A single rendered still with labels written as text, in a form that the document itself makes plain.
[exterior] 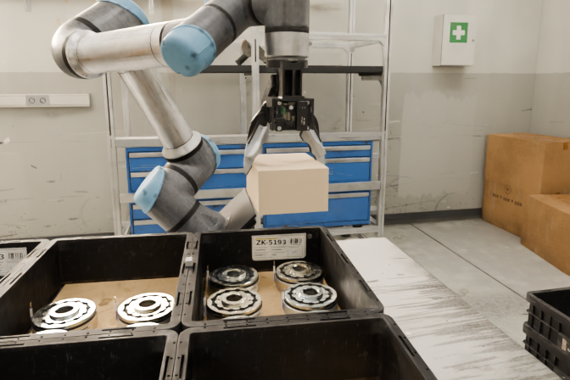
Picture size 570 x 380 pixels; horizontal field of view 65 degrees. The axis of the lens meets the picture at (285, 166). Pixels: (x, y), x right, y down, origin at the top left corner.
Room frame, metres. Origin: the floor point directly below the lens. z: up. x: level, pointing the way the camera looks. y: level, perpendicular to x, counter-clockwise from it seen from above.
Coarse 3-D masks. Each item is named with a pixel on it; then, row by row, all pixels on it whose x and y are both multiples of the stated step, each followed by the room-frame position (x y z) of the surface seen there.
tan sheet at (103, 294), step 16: (64, 288) 0.87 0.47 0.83; (80, 288) 0.87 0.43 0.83; (96, 288) 0.87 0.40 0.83; (112, 288) 0.87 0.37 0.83; (128, 288) 0.87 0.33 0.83; (144, 288) 0.87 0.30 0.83; (160, 288) 0.87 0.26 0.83; (96, 304) 0.81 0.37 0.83; (112, 304) 0.81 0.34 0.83; (112, 320) 0.75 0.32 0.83
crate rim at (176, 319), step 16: (64, 240) 0.90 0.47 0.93; (80, 240) 0.90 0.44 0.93; (96, 240) 0.91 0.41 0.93; (192, 240) 0.89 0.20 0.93; (0, 288) 0.67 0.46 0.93; (176, 288) 0.67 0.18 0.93; (176, 320) 0.58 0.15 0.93; (16, 336) 0.54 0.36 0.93; (32, 336) 0.54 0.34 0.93; (48, 336) 0.54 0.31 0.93; (64, 336) 0.54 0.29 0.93
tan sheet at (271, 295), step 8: (264, 272) 0.95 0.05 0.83; (272, 272) 0.95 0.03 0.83; (264, 280) 0.91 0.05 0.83; (272, 280) 0.91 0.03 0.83; (208, 288) 0.87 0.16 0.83; (264, 288) 0.87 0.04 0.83; (272, 288) 0.87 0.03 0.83; (208, 296) 0.84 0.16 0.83; (264, 296) 0.84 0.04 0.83; (272, 296) 0.84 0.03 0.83; (280, 296) 0.84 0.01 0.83; (264, 304) 0.81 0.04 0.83; (272, 304) 0.81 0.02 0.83; (280, 304) 0.81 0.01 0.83; (264, 312) 0.78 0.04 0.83; (272, 312) 0.78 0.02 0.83; (280, 312) 0.78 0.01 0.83
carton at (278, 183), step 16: (256, 160) 0.80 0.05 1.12; (272, 160) 0.80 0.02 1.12; (288, 160) 0.80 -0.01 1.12; (304, 160) 0.80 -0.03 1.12; (256, 176) 0.72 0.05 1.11; (272, 176) 0.71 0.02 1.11; (288, 176) 0.72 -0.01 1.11; (304, 176) 0.72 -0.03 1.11; (320, 176) 0.73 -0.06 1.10; (256, 192) 0.73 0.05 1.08; (272, 192) 0.71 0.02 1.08; (288, 192) 0.72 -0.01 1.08; (304, 192) 0.72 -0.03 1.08; (320, 192) 0.73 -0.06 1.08; (256, 208) 0.73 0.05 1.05; (272, 208) 0.71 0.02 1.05; (288, 208) 0.72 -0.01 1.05; (304, 208) 0.72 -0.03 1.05; (320, 208) 0.73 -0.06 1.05
